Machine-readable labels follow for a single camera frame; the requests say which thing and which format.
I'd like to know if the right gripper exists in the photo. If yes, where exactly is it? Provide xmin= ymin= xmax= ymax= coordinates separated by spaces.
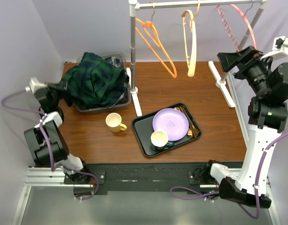
xmin=218 ymin=45 xmax=274 ymax=97

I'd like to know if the pink hanger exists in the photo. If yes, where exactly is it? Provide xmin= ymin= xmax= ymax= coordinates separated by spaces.
xmin=215 ymin=4 xmax=257 ymax=50

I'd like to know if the green plaid skirt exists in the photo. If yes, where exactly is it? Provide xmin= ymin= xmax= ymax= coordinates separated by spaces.
xmin=62 ymin=52 xmax=129 ymax=109

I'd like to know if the cream wooden hanger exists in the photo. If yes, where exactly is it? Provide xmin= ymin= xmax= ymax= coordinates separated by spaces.
xmin=181 ymin=0 xmax=200 ymax=77

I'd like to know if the navy white plaid skirt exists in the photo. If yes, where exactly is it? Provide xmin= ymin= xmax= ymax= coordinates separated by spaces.
xmin=104 ymin=54 xmax=129 ymax=106

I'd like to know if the orange plastic hanger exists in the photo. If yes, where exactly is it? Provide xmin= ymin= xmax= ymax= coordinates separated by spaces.
xmin=135 ymin=2 xmax=177 ymax=78

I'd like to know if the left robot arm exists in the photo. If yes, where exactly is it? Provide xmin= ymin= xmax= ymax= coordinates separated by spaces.
xmin=24 ymin=77 xmax=91 ymax=184

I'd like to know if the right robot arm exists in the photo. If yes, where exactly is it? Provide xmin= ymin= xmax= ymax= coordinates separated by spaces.
xmin=193 ymin=46 xmax=288 ymax=209

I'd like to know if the yellow mug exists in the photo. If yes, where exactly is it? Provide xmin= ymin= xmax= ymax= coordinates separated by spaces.
xmin=105 ymin=112 xmax=127 ymax=133

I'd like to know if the clear plastic bin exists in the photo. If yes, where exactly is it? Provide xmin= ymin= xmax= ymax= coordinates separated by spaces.
xmin=74 ymin=52 xmax=132 ymax=114

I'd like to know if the gold spoon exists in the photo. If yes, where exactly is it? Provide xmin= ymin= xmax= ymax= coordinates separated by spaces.
xmin=174 ymin=106 xmax=200 ymax=139

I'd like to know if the purple plate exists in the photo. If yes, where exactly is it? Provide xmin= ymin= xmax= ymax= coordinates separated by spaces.
xmin=152 ymin=108 xmax=189 ymax=141

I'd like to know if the black tray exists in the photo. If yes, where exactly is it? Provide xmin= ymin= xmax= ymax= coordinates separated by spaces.
xmin=132 ymin=103 xmax=202 ymax=158

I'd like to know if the dark green cup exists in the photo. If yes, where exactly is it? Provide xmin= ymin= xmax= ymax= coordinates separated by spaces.
xmin=154 ymin=141 xmax=175 ymax=151

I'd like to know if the cream paper cup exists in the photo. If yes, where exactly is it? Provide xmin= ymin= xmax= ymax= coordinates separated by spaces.
xmin=150 ymin=131 xmax=169 ymax=151

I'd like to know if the white metal clothes rack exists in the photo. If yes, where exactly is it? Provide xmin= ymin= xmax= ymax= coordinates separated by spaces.
xmin=127 ymin=0 xmax=268 ymax=117

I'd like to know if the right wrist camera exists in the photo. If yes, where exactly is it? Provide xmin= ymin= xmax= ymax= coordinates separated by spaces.
xmin=261 ymin=36 xmax=288 ymax=60

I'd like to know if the aluminium frame rail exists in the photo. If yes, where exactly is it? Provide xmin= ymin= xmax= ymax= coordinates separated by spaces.
xmin=12 ymin=167 xmax=93 ymax=225

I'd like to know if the black mounting base plate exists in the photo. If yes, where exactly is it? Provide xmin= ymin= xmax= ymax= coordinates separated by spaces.
xmin=72 ymin=162 xmax=219 ymax=197

